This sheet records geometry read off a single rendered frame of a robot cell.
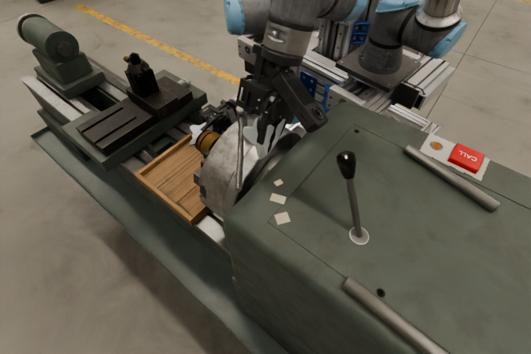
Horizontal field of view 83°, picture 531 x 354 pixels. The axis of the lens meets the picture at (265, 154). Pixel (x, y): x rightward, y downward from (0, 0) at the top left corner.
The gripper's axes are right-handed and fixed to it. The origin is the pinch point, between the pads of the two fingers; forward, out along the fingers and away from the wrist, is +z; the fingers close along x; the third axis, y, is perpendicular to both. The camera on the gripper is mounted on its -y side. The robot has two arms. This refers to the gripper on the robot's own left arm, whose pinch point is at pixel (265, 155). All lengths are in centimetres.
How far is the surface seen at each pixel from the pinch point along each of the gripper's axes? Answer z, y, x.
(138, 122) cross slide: 30, 67, -18
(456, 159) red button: -6.0, -30.9, -28.2
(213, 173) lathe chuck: 14.0, 13.4, -1.6
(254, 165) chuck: 8.0, 4.9, -5.5
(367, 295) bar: 7.3, -28.3, 8.0
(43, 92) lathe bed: 44, 133, -11
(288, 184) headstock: 5.4, -5.6, -2.8
